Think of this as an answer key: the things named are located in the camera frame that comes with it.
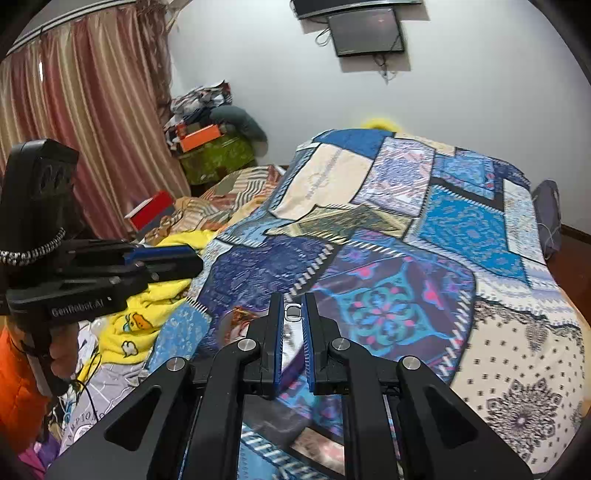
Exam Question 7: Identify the large black wall television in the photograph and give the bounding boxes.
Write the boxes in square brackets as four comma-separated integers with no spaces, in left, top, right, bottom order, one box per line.
[291,0,424,20]

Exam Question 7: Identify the grey printed sheet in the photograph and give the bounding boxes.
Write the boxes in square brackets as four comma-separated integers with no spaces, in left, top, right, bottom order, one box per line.
[46,323,155,462]

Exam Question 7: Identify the white cable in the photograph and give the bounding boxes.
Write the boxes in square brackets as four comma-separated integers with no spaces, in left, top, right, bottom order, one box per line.
[537,220,562,251]

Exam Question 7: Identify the black hanging cables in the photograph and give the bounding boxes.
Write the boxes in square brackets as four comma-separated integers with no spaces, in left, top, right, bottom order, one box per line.
[373,52,399,85]

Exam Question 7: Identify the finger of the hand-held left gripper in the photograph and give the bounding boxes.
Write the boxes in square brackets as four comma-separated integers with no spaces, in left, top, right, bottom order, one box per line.
[124,244,195,265]
[139,252,204,282]

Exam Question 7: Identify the orange striped blanket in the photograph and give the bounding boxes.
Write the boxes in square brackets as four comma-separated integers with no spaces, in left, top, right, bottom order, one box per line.
[151,165,288,246]

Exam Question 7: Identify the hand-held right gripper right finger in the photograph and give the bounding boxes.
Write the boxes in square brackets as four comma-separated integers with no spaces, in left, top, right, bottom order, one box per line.
[300,292,534,480]

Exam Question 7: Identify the dark grey pillow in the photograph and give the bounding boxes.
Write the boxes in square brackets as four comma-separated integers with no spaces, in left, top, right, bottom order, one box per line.
[210,106,269,142]

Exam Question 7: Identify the green patterned box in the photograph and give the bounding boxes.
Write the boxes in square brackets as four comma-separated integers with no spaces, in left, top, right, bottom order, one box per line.
[178,136,257,186]

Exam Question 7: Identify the person's left forearm orange sleeve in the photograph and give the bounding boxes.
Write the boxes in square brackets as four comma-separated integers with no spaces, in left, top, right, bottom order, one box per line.
[0,323,52,455]

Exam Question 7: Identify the person's left hand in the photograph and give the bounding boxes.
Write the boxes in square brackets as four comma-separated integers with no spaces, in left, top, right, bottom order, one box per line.
[48,319,92,383]

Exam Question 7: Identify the yellow plastic object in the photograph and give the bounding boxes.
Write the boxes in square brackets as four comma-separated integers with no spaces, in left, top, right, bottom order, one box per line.
[360,116,403,133]

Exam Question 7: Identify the red box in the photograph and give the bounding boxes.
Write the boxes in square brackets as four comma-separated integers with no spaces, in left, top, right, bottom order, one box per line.
[124,190,177,232]

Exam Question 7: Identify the yellow duck blanket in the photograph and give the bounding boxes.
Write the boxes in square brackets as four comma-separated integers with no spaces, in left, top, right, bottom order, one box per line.
[76,230,219,371]

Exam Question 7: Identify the small black wall monitor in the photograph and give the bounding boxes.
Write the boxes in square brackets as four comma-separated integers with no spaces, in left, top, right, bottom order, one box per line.
[327,7,406,58]

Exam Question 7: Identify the black-white beaded strap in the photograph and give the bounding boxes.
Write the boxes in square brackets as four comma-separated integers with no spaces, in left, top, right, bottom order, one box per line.
[0,228,66,267]

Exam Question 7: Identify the pile of bags and clothes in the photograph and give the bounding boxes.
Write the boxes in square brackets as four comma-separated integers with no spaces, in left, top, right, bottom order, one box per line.
[167,80,234,136]

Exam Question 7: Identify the orange box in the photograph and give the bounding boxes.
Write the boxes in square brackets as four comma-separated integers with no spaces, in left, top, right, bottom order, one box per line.
[177,124,223,153]

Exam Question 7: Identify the blue patchwork blanket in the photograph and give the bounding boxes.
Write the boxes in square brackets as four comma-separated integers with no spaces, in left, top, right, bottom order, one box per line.
[148,127,583,480]

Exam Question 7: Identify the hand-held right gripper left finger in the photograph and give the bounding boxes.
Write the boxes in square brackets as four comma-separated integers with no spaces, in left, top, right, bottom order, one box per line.
[44,292,284,480]

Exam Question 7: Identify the striped pink curtain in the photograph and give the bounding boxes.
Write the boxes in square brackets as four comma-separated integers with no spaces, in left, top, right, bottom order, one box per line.
[0,0,194,241]

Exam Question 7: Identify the grey bag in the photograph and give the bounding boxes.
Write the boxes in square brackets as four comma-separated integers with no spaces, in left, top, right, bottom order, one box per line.
[531,179,564,265]

